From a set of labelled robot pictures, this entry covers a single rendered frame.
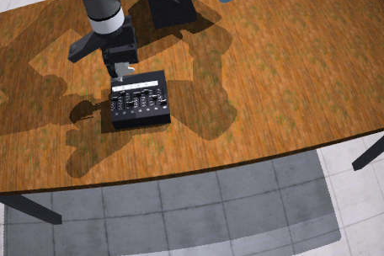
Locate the dark grey lighting desk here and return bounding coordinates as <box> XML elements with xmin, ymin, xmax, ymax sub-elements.
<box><xmin>110</xmin><ymin>70</ymin><xmax>171</xmax><ymax>130</ymax></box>

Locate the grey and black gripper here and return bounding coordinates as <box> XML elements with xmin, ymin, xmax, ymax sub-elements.
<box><xmin>94</xmin><ymin>15</ymin><xmax>139</xmax><ymax>82</ymax></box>

